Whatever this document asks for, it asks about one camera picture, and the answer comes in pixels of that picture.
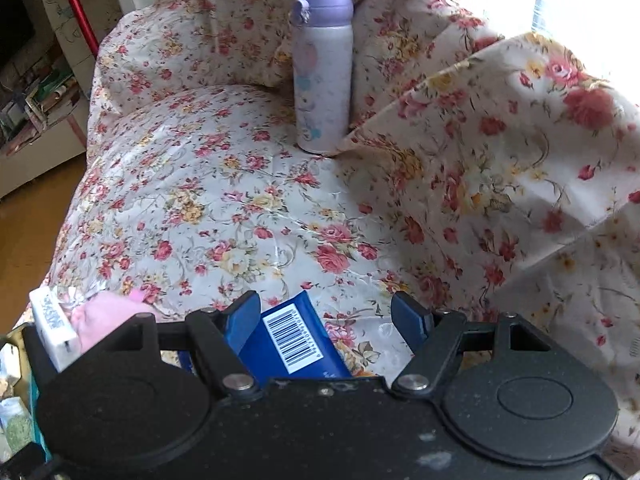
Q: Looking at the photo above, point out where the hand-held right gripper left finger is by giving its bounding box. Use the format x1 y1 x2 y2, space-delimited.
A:
112 290 263 395

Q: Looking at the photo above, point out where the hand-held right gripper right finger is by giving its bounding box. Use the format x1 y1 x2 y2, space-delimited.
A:
390 291 552 395

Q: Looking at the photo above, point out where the blue tissue pack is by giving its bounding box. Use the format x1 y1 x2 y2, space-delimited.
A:
177 290 353 381

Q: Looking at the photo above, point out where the teal metal tin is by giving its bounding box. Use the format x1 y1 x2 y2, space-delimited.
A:
0 327 53 463

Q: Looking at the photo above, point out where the pink pouch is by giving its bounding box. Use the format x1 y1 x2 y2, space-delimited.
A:
69 287 163 353

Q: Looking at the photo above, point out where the floral covered sofa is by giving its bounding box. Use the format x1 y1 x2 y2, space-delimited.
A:
15 0 640 480

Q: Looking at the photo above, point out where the floral cushion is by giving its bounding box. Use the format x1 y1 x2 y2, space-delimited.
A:
336 31 640 281

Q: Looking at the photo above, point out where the white tissue packet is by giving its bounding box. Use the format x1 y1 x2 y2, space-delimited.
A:
27 286 82 373

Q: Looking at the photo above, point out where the purple and white bottle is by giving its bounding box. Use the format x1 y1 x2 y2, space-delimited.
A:
290 0 355 156

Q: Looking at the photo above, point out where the white low cabinet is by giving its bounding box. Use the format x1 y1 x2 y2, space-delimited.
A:
0 94 92 200

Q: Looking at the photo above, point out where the pile of household clutter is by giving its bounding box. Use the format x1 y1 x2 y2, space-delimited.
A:
0 52 85 157

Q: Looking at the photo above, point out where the red vacuum cleaner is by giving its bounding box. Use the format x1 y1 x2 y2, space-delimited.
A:
32 0 102 57

